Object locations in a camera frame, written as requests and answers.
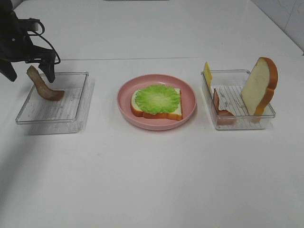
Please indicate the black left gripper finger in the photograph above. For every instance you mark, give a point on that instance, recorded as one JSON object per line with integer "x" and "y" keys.
{"x": 48, "y": 70}
{"x": 7, "y": 70}

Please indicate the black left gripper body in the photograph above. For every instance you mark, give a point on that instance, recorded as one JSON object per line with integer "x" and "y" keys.
{"x": 15, "y": 42}

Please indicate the brown bacon strip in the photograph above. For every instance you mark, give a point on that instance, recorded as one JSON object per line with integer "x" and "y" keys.
{"x": 43, "y": 90}

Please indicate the bread slice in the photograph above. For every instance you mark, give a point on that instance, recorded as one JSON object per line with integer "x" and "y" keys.
{"x": 260, "y": 86}
{"x": 175, "y": 111}

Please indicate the green lettuce leaf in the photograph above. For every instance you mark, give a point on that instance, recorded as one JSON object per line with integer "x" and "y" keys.
{"x": 158, "y": 98}

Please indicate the yellow cheese slice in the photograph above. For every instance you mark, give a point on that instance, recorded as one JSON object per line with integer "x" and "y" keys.
{"x": 207, "y": 74}

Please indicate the left clear plastic tray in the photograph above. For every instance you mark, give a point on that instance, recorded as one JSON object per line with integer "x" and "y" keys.
{"x": 68, "y": 115}

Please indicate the clear plastic tray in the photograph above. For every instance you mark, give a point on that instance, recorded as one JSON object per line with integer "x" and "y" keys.
{"x": 68, "y": 115}
{"x": 228, "y": 84}

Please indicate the pink round plate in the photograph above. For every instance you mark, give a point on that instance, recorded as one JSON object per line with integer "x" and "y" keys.
{"x": 188, "y": 101}

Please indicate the right clear plastic tray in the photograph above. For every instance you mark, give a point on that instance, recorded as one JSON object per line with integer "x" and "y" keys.
{"x": 228, "y": 84}

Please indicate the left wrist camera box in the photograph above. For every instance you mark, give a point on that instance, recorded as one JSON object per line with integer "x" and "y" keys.
{"x": 29, "y": 24}

